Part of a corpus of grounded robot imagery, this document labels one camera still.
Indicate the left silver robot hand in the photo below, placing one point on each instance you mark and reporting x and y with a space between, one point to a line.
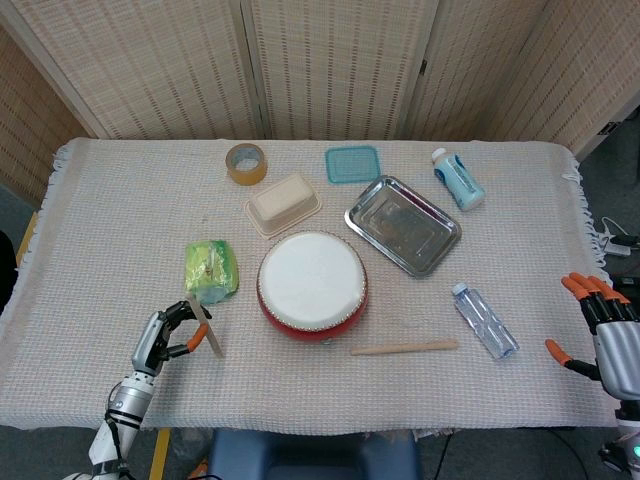
147 340

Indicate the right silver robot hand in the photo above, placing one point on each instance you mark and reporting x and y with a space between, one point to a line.
617 350

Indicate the wooden drumstick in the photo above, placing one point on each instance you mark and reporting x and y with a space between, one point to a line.
216 347
405 347

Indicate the red drum with white skin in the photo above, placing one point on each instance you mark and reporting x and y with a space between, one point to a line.
310 280

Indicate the stainless steel tray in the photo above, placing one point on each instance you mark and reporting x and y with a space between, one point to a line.
402 225

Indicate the black equipment box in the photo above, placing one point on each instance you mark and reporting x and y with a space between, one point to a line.
631 286

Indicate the green plastic snack packet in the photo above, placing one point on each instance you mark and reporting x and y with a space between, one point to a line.
210 270

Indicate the white power strip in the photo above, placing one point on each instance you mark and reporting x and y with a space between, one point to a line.
620 248

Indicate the clear plastic water bottle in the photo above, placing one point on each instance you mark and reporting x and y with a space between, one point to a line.
485 322

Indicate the small orange plastic object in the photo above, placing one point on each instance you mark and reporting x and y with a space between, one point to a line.
201 469

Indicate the beige woven tablecloth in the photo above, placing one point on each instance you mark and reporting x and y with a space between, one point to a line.
125 200

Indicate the black rounded object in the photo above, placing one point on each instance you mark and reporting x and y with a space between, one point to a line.
6 270

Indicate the brown packing tape roll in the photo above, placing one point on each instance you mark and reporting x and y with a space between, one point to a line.
245 175

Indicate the beige plastic food container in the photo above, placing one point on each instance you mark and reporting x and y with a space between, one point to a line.
282 200

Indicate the dark blue padded seat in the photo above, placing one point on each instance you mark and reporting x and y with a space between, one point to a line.
310 457

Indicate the small black label plate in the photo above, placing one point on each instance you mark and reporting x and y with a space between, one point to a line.
610 128

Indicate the white and blue lotion bottle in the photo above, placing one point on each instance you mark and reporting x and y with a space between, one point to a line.
460 182

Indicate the teal plastic container lid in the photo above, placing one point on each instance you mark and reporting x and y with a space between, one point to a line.
352 165

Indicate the woven folding screen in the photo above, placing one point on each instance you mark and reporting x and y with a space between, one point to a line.
150 60

